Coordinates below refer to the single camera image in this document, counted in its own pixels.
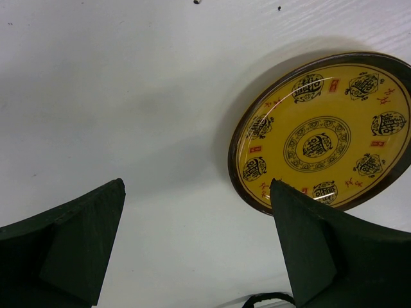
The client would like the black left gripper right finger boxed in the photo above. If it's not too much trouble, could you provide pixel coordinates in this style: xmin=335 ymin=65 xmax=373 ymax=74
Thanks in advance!
xmin=270 ymin=180 xmax=410 ymax=307

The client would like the yellow patterned plate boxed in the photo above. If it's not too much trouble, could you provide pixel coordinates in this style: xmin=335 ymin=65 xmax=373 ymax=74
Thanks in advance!
xmin=227 ymin=51 xmax=410 ymax=215

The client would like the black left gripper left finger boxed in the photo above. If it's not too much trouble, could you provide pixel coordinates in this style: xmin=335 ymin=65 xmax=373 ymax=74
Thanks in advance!
xmin=1 ymin=178 xmax=126 ymax=307

